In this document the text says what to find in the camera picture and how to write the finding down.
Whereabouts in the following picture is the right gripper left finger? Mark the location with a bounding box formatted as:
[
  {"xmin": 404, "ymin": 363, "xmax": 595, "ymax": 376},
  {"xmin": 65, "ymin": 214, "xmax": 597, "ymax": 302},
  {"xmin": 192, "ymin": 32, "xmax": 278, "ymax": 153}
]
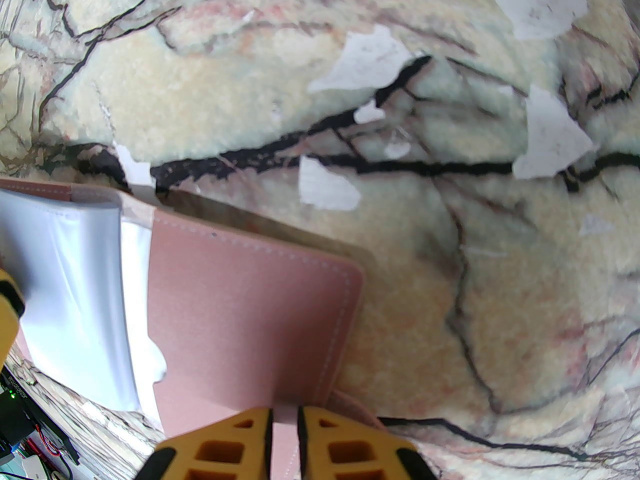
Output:
[{"xmin": 135, "ymin": 407, "xmax": 274, "ymax": 480}]

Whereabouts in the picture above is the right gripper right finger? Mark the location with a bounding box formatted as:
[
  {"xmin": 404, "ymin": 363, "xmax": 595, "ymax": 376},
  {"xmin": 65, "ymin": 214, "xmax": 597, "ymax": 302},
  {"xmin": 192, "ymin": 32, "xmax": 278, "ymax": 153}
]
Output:
[{"xmin": 297, "ymin": 406, "xmax": 442, "ymax": 480}]

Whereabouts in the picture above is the pink leather card holder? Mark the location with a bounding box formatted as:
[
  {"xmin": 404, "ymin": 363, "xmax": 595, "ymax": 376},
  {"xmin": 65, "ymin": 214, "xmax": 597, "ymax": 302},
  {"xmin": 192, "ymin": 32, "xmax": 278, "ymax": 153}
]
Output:
[{"xmin": 0, "ymin": 177, "xmax": 386, "ymax": 480}]

